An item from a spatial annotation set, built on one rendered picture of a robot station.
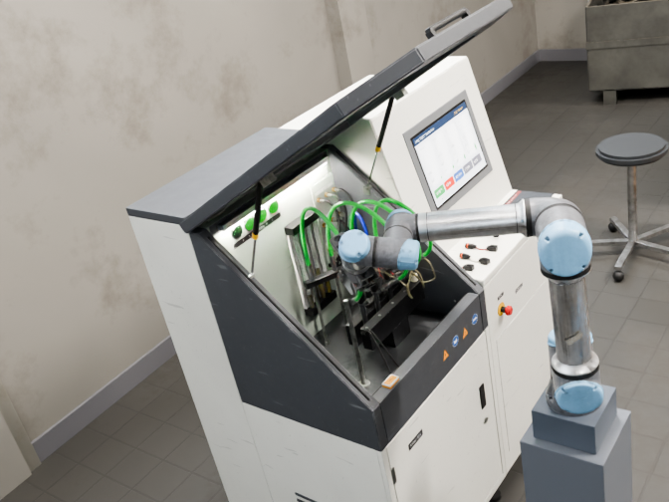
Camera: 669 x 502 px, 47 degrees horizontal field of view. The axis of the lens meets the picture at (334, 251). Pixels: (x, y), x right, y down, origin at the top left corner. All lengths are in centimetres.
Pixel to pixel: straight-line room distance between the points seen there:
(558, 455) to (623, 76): 505
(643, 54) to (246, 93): 349
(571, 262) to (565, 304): 13
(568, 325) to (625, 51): 515
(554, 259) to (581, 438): 64
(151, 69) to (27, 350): 157
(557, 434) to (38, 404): 266
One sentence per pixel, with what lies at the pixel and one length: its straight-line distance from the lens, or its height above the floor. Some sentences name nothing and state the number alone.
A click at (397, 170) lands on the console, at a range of 274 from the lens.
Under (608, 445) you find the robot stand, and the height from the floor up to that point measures 80.
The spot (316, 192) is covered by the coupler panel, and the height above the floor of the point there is 133.
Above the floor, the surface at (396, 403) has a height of 89.
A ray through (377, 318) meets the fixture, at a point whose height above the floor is 98.
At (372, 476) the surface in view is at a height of 67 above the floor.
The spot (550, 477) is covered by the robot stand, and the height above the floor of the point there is 69.
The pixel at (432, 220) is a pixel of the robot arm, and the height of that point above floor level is 152.
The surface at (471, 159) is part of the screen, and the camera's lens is 311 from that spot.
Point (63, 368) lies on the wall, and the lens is 417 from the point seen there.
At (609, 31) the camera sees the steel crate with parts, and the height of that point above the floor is 63.
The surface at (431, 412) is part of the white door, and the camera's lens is 258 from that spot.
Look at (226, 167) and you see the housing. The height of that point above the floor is 150.
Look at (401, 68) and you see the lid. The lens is 176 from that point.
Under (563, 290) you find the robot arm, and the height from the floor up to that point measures 138.
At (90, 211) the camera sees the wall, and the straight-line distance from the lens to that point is 409.
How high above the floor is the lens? 239
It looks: 27 degrees down
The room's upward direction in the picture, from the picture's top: 12 degrees counter-clockwise
